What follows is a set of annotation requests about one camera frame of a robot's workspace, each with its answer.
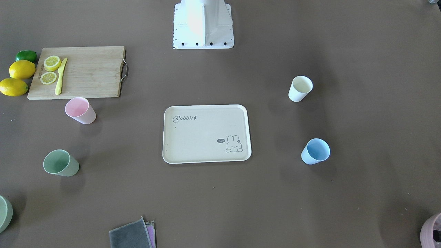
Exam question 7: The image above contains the pink cloth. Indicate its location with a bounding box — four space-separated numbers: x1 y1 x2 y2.
145 220 156 248

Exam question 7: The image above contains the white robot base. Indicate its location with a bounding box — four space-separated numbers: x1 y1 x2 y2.
172 0 234 49

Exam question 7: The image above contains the green lime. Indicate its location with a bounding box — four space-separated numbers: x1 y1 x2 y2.
15 49 37 63

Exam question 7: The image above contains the lower lemon slice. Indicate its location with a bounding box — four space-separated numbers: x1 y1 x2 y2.
40 72 57 85

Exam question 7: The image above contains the whole lemon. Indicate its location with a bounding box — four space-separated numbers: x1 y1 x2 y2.
9 60 36 80
0 77 29 97

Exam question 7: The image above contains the grey cloth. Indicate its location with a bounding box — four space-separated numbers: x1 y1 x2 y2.
109 218 150 248

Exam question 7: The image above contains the pink cup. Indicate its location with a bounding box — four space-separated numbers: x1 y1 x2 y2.
65 97 96 124

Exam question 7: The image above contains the light blue cup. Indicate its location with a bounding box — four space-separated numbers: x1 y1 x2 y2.
301 138 330 165

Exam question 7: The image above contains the lemon slice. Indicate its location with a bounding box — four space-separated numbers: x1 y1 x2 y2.
40 72 57 85
43 55 61 72

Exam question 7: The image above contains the upper whole lemon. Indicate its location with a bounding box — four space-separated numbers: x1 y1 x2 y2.
9 60 36 80

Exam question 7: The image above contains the green bowl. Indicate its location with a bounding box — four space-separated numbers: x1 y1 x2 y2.
0 196 13 233

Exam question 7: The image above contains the cream white cup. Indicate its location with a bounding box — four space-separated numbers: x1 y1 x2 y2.
288 75 313 102

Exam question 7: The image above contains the upper lemon slice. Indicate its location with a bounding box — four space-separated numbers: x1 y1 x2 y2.
43 55 61 72

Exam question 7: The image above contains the cream rabbit tray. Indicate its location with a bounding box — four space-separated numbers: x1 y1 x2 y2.
162 104 252 164

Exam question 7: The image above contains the pink bowl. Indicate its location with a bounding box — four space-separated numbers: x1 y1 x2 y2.
420 213 441 248

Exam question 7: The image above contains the yellow plastic knife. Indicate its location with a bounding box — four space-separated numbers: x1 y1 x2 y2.
54 58 68 95

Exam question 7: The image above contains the lower whole lemon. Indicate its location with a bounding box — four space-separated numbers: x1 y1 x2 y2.
0 77 29 97

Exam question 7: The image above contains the green cup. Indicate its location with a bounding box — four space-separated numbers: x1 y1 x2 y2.
43 149 79 176

